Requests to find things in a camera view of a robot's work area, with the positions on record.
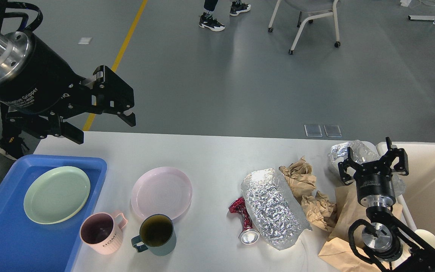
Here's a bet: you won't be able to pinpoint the teal mug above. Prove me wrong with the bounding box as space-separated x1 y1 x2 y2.
131 214 177 256

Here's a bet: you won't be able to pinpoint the crumpled brown paper upper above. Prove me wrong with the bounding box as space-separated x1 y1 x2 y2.
279 157 316 202

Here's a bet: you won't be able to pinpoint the small silver foil bag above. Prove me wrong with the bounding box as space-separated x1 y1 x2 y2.
328 141 406 197

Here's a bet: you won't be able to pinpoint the white paper cup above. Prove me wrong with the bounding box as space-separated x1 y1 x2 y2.
414 229 435 248

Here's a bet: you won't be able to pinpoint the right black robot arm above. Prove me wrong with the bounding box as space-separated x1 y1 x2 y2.
337 138 435 272

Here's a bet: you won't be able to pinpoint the beige plastic bin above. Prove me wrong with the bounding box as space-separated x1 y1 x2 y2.
393 142 435 235

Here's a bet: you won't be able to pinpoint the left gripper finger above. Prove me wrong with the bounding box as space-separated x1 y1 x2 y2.
66 65 136 127
6 110 84 144

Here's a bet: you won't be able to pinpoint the crumpled brown paper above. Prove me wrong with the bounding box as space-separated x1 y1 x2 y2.
279 157 316 202
301 190 336 233

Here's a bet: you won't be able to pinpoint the walking person black sneakers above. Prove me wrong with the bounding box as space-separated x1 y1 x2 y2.
199 0 251 32

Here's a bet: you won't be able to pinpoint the pink plate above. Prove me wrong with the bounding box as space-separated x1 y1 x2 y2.
131 167 193 220

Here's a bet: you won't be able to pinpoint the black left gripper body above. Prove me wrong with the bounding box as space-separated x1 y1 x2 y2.
0 31 89 116

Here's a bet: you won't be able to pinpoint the blue plastic tray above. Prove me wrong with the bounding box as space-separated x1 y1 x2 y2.
0 155 107 272

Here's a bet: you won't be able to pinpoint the light green plate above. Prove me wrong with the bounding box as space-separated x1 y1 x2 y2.
23 166 91 224

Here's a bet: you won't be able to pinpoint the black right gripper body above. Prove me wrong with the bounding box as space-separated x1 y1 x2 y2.
353 162 396 206

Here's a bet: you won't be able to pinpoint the crushed red can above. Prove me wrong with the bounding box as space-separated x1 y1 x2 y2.
228 196 260 246

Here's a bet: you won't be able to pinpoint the large silver foil bag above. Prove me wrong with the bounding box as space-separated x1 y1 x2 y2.
241 168 312 251

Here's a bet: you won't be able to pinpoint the crumpled brown paper lower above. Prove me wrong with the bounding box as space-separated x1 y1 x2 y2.
301 190 336 233

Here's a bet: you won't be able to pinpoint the flat brown paper bag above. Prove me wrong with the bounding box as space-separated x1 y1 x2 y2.
318 184 403 272

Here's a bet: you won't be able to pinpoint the pink ribbed mug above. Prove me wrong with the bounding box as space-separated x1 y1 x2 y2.
79 210 128 255

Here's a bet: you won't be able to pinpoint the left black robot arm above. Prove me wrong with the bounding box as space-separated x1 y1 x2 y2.
0 0 136 144

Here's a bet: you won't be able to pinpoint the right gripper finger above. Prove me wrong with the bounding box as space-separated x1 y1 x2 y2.
338 147 361 185
379 137 409 176

